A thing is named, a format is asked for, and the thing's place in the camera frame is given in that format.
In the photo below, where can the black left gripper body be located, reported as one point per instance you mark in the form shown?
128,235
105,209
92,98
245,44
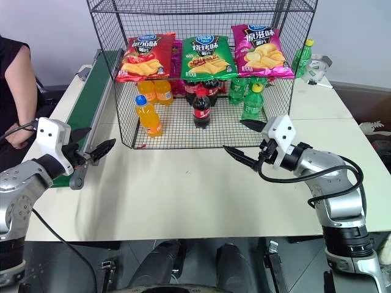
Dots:
76,155

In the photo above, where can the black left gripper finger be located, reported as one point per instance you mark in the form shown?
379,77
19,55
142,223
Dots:
81,133
102,150

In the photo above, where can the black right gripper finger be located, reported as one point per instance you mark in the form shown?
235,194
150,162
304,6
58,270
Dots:
242,157
255,125

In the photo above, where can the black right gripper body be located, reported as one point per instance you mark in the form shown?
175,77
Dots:
269,151

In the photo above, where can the person's bare forearm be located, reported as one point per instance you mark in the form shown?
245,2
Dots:
23,85

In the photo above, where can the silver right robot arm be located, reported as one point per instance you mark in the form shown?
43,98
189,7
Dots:
317,164

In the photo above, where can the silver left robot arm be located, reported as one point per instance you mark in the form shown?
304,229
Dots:
18,183

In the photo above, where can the green conveyor belt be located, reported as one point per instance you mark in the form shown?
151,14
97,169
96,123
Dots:
84,100

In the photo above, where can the person's bare hand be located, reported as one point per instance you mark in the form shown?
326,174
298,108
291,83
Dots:
19,137

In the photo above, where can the green soda bottle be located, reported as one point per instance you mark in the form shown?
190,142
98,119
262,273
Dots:
253,105
259,81
238,91
302,59

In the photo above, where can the cola bottle red label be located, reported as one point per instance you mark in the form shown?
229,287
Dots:
190,91
201,111
212,90

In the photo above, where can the orange soda bottle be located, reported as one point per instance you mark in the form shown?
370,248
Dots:
146,91
164,93
149,117

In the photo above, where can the magenta chips bag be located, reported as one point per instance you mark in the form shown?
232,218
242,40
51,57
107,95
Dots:
262,52

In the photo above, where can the white marker pen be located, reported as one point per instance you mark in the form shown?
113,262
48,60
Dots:
320,84

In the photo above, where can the person in black shirt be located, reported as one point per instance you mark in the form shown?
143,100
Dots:
12,91

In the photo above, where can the green chips bag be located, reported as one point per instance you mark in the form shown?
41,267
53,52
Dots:
207,58

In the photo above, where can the white tape dispenser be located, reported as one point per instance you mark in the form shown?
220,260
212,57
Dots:
319,67

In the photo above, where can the red chips bag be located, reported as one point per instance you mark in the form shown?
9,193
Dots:
145,59

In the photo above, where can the purple snack bag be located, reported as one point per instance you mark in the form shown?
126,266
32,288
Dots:
176,61

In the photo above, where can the dark rounded shape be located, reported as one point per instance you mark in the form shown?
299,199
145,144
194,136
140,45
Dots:
159,262

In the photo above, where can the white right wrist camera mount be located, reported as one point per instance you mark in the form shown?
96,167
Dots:
282,129

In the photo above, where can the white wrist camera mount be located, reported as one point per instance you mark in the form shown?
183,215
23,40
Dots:
50,131
282,129

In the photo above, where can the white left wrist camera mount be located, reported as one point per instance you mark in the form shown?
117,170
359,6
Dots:
50,131

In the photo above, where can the black table bracket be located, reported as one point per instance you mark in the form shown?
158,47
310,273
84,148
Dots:
276,268
109,274

